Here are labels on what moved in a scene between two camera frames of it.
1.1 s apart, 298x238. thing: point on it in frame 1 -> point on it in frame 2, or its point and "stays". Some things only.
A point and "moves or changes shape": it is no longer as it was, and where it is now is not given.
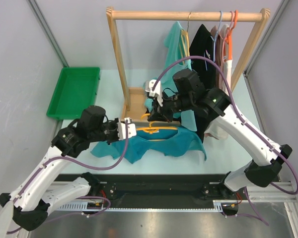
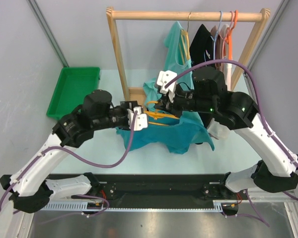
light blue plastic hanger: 214,40 stays
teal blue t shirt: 179,141 moves or changes shape
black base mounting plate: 155,189 stays
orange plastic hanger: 228,38 stays
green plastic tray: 76,89 stays
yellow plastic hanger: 154,129 moves or changes shape
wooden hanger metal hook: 184,43 stays
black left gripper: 114,123 -> 124,106
